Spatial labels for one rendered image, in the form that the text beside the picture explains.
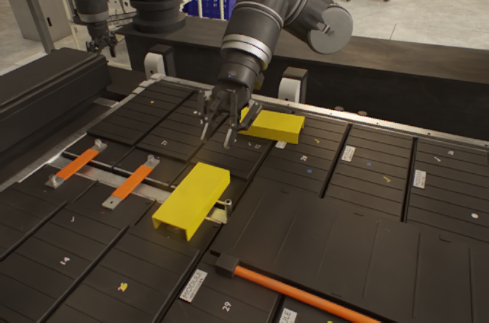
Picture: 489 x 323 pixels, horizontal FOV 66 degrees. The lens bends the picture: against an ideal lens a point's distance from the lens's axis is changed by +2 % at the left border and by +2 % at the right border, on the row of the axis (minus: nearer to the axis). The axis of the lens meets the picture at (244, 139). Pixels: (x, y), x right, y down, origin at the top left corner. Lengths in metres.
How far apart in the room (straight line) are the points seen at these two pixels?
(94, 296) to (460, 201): 0.64
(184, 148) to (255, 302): 0.39
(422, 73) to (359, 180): 0.78
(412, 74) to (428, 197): 0.75
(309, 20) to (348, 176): 0.34
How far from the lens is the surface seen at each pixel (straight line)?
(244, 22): 0.75
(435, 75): 1.48
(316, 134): 0.88
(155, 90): 1.08
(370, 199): 0.74
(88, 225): 0.73
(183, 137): 0.88
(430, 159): 0.87
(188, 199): 0.69
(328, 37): 0.87
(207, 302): 0.59
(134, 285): 0.62
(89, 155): 0.89
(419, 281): 0.64
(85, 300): 0.63
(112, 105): 1.08
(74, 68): 1.05
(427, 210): 0.75
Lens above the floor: 1.51
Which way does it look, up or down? 36 degrees down
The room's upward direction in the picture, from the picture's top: 1 degrees counter-clockwise
